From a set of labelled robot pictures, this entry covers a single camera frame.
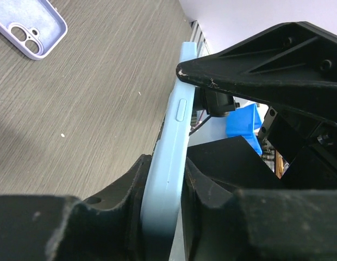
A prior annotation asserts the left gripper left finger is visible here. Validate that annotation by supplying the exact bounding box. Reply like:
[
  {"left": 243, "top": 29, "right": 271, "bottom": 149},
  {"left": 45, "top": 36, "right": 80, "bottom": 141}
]
[{"left": 0, "top": 154, "right": 152, "bottom": 260}]

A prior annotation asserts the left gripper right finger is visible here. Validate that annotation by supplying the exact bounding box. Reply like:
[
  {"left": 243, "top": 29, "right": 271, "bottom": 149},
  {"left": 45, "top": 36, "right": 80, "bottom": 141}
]
[{"left": 182, "top": 160, "right": 337, "bottom": 260}]

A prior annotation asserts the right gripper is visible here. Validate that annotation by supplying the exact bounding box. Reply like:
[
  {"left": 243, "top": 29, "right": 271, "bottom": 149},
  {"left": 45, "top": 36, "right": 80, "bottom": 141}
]
[{"left": 176, "top": 22, "right": 337, "bottom": 188}]

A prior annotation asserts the phone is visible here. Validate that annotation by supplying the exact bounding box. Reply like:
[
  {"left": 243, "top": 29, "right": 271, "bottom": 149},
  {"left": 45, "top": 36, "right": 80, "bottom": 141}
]
[
  {"left": 0, "top": 1, "right": 68, "bottom": 60},
  {"left": 140, "top": 41, "right": 198, "bottom": 261}
]

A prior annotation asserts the blue plastic bin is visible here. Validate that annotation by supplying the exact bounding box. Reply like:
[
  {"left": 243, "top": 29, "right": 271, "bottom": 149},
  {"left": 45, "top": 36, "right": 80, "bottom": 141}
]
[{"left": 226, "top": 104, "right": 263, "bottom": 155}]

